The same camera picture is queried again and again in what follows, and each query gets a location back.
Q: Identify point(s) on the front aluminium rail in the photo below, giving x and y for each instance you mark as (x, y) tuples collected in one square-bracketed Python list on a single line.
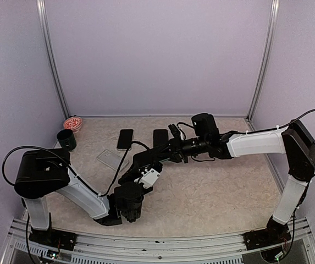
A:
[(92, 248)]

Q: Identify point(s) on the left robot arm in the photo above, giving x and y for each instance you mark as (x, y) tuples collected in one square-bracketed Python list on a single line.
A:
[(44, 172)]

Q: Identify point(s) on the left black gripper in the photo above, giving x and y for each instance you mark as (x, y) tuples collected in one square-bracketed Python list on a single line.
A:
[(133, 172)]

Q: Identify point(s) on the frosted clear phone case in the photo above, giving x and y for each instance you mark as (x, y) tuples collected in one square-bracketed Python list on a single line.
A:
[(110, 159)]

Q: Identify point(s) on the right aluminium frame post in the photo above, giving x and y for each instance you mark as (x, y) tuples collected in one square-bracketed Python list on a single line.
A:
[(273, 17)]

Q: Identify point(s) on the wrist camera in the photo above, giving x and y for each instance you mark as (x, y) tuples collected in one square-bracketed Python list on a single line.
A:
[(176, 133), (148, 178)]

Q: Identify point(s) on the black phone with silver edge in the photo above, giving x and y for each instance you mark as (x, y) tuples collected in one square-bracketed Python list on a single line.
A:
[(160, 137)]

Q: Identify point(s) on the black cup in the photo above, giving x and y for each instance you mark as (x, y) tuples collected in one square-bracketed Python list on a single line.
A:
[(66, 139)]

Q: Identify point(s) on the teal green phone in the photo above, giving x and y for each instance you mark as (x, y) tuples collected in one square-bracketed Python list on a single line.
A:
[(164, 153)]

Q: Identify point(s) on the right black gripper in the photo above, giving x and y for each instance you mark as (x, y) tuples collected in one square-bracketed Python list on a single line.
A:
[(177, 150)]

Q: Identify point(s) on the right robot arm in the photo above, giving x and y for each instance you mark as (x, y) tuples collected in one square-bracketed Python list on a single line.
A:
[(292, 140)]

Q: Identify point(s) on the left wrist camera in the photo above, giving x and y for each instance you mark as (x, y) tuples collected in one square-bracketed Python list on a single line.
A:
[(148, 178)]

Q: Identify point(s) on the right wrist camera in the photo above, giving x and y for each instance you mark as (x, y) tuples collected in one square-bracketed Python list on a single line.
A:
[(176, 133)]

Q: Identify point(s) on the aluminium frame post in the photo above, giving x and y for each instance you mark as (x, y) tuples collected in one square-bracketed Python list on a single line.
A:
[(42, 14), (273, 17)]

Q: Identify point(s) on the left aluminium frame post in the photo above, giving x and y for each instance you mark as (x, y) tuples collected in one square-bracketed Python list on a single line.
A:
[(42, 14)]

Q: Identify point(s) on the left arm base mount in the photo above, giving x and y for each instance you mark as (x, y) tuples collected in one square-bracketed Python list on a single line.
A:
[(54, 238)]

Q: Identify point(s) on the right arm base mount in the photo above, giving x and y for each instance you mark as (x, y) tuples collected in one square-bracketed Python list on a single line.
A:
[(257, 239)]

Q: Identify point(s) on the red white patterned bowl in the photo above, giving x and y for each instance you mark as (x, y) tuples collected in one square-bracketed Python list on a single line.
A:
[(73, 123)]

